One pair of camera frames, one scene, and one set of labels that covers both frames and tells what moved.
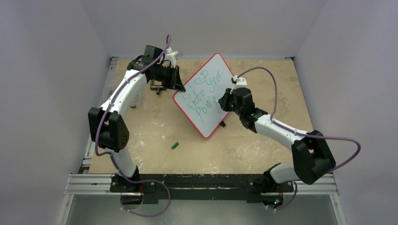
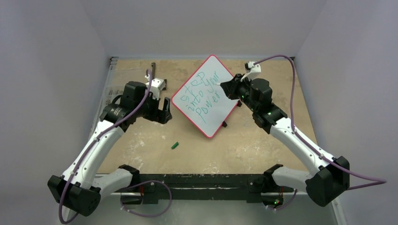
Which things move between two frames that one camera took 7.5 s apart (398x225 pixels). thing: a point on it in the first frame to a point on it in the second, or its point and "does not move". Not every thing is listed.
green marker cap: (175, 145) does not move
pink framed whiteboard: (199, 105) does not move
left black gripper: (175, 82) to (160, 116)
